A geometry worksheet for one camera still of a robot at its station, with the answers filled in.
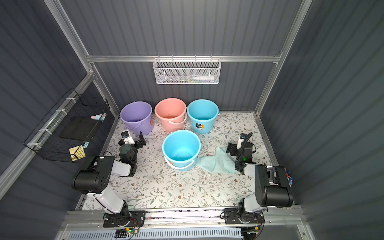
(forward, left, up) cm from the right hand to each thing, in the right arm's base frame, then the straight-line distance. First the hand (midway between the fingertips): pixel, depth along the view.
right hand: (236, 143), depth 94 cm
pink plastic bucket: (+32, +45, -3) cm, 55 cm away
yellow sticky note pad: (-22, +74, +26) cm, 82 cm away
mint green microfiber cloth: (-10, +10, -5) cm, 15 cm away
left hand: (+2, +63, +8) cm, 64 cm away
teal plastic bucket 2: (+23, +21, +4) cm, 32 cm away
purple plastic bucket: (+20, +67, +4) cm, 70 cm away
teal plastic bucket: (-2, +35, -3) cm, 36 cm away
